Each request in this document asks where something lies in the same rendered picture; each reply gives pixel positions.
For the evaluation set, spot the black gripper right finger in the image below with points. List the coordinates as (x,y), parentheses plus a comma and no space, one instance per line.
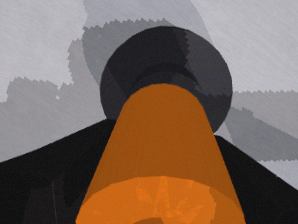
(264,198)

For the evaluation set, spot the orange knob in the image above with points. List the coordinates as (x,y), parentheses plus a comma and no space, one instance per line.
(161,166)

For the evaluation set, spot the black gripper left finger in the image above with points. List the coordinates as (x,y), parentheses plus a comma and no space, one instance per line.
(47,186)

